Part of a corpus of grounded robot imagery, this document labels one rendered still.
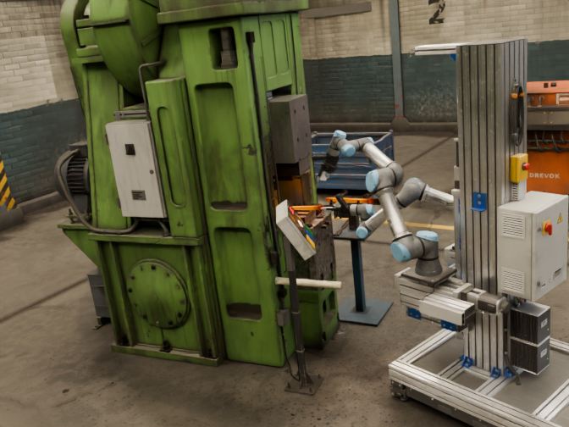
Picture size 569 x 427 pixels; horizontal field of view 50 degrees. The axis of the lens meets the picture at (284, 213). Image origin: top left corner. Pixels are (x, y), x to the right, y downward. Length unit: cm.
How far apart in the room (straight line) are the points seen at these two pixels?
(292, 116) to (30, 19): 649
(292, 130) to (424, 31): 794
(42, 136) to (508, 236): 771
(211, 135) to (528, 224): 197
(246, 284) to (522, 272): 181
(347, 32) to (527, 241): 949
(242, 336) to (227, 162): 122
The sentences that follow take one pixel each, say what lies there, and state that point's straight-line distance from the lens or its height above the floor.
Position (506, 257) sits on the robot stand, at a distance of 335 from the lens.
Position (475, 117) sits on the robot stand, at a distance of 330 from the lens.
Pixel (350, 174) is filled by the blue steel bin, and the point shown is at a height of 30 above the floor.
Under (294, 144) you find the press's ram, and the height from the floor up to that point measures 149.
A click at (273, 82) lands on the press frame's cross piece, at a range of 405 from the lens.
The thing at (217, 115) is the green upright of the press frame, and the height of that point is 173.
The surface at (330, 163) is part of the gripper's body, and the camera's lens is 391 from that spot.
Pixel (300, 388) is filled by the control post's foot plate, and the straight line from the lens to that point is 407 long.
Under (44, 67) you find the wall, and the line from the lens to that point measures 992.
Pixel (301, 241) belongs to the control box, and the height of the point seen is 104.
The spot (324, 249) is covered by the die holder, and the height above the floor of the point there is 70.
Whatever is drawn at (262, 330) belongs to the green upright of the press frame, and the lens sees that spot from 425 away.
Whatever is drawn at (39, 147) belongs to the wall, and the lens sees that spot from 979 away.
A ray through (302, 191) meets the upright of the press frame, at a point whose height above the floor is 105.
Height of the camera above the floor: 223
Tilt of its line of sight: 17 degrees down
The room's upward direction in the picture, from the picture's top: 7 degrees counter-clockwise
